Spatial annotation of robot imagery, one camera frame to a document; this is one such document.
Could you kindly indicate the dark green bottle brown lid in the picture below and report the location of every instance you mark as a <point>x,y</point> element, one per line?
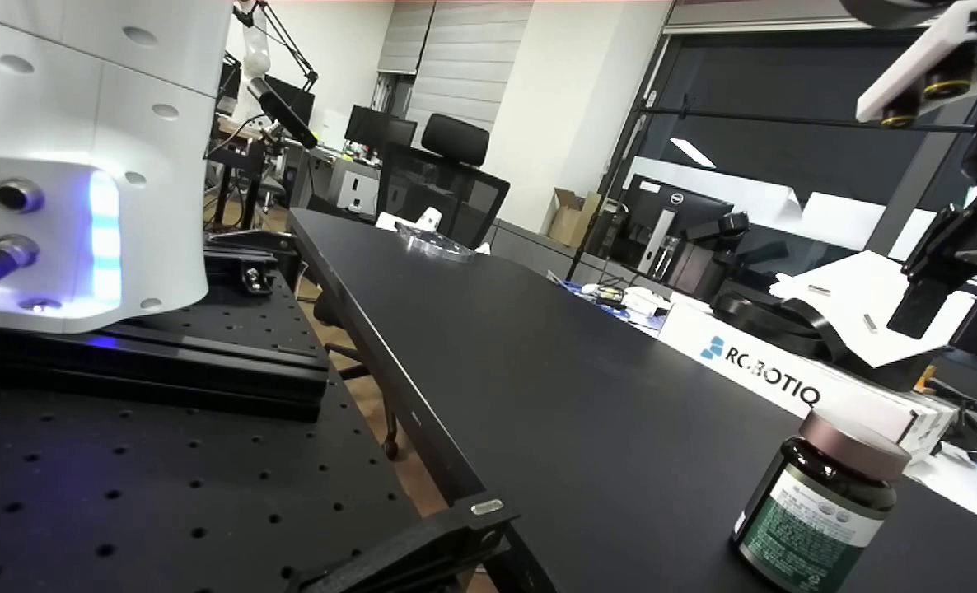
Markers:
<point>818,511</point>

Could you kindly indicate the black packing insert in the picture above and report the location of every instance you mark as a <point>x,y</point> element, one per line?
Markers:
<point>773,317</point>

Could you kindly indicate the white cardboard box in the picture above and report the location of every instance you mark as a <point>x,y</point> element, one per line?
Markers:
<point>752,362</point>

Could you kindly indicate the black device on desk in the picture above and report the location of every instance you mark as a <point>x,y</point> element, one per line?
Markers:
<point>723,226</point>

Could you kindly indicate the black monitor silver stand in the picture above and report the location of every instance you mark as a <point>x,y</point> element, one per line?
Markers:
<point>674,216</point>

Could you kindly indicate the brown cardboard box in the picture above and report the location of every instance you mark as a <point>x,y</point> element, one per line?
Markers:
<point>572,218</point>

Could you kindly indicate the black office chair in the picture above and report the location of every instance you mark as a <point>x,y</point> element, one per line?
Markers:
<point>447,185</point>

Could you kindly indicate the clear plastic tray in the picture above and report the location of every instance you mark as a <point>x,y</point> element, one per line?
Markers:
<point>435,241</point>

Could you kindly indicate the small white object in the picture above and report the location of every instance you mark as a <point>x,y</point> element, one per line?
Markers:
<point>429,219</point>

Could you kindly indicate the grey window blinds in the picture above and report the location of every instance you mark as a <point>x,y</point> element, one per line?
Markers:
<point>464,58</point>

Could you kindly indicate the white computer case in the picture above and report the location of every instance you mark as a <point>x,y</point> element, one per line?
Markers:
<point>358,194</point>

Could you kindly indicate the row of monitors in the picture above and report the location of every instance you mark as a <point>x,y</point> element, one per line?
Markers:
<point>369,126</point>

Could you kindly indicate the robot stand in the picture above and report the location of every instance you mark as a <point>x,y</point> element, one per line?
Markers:
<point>167,494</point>

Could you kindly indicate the camera on mount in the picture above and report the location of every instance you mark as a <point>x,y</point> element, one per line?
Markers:
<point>284,111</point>

